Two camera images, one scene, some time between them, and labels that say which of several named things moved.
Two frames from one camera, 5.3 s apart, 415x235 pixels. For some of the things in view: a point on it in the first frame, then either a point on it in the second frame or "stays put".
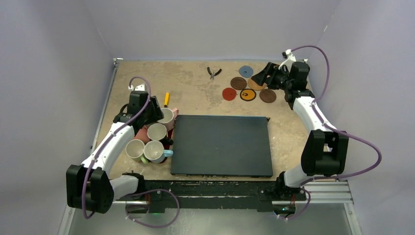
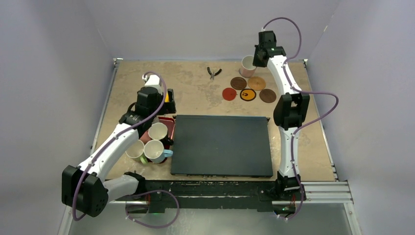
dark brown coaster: (238, 83) stays put
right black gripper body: (270, 75) -> (258, 60)
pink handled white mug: (169, 117) -> (247, 69)
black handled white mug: (157, 132) stays put
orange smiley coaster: (248, 95) stays put
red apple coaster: (229, 94) stays put
